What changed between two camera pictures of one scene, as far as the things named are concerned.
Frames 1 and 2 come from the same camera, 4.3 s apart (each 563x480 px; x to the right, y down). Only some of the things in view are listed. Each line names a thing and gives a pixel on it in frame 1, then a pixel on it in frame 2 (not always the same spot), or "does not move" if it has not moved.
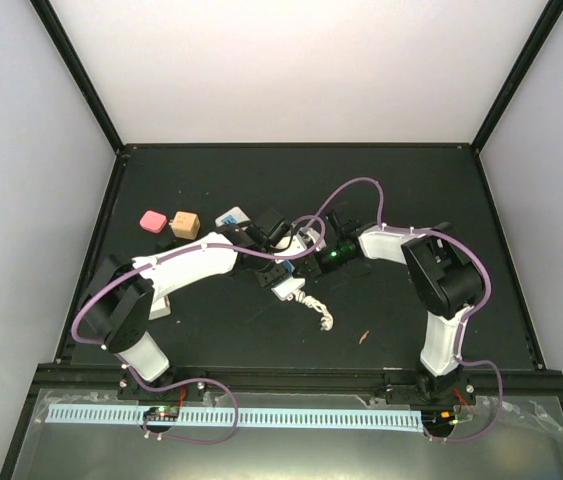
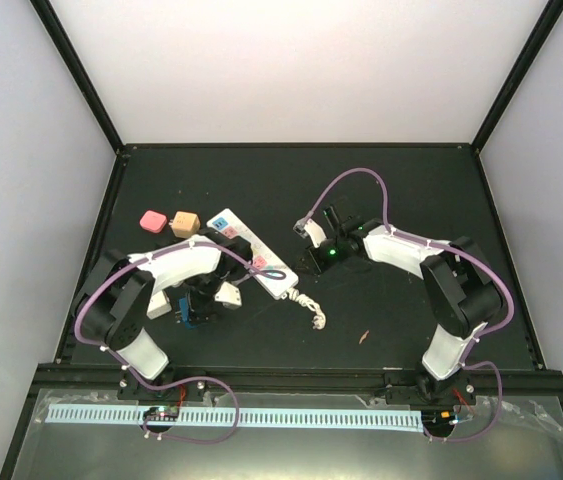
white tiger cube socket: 160,307 does not move
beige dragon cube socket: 185,225 does not move
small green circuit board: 162,413 does not move
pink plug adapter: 153,221 does not move
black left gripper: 270,279 -> 198,309
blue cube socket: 288,265 -> 184,313
